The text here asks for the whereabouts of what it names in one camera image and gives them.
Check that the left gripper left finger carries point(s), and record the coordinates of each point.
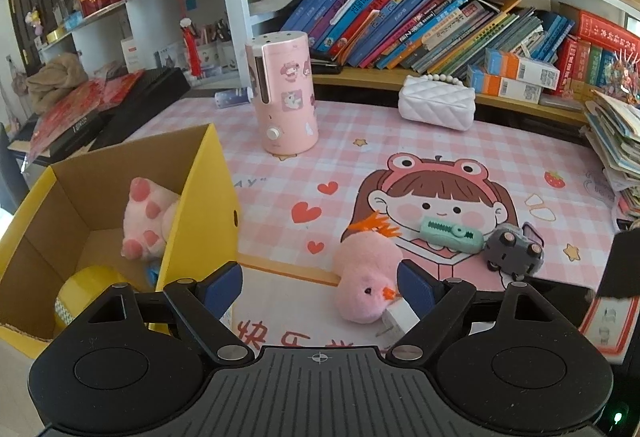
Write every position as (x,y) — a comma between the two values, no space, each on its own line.
(199,308)

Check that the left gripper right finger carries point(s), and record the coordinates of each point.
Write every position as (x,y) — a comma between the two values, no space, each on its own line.
(442,307)

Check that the pink paw plush toy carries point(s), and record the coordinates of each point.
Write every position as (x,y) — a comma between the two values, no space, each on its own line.
(148,219)

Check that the small white red box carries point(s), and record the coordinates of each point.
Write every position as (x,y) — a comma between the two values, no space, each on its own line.
(609,326)

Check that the white charger plug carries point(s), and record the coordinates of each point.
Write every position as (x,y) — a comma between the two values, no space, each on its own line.
(397,320)

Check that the green toy comb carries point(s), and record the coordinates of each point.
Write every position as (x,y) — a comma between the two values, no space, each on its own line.
(452,236)

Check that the pink chick plush toy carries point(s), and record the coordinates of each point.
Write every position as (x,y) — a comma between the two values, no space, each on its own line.
(366,262)

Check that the grey toy car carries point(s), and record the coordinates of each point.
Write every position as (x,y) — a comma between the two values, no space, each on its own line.
(515,251)

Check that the pink checkered tablecloth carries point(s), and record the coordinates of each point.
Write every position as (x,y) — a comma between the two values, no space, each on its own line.
(296,210)

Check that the yellow tape roll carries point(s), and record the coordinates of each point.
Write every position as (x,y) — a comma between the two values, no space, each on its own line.
(80,290)

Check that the stack of magazines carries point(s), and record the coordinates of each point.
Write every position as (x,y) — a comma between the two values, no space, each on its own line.
(613,132)

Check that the yellow cardboard box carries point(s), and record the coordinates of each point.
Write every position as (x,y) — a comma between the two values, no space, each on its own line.
(73,216)

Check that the white quilted handbag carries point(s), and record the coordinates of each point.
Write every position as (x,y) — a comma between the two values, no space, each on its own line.
(438,101)

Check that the red boxed book set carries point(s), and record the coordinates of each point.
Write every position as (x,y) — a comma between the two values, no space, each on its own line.
(593,52)

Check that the orange blue box lower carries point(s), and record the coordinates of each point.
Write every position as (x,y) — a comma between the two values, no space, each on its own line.
(497,86)

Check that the orange blue box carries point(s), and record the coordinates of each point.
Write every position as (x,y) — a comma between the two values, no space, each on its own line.
(522,69)
(497,86)

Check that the black keyboard piano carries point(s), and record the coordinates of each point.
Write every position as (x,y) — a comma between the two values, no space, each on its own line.
(153,93)

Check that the red paper sheets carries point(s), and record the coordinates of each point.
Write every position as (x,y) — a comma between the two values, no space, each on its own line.
(93,96)

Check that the orange blue box upper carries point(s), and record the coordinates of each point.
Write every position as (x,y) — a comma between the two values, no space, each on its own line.
(522,69)

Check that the pink cylindrical humidifier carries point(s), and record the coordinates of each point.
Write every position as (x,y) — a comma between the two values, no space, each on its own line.
(283,92)

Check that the brown folded cloth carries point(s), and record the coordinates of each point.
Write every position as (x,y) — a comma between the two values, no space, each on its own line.
(55,81)

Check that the red tassel ornament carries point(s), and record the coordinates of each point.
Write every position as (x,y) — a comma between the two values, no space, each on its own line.
(189,37)

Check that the white bookshelf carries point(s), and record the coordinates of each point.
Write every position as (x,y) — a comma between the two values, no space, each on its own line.
(250,18)

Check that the row of leaning books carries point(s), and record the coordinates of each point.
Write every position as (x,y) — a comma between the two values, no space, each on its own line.
(423,36)

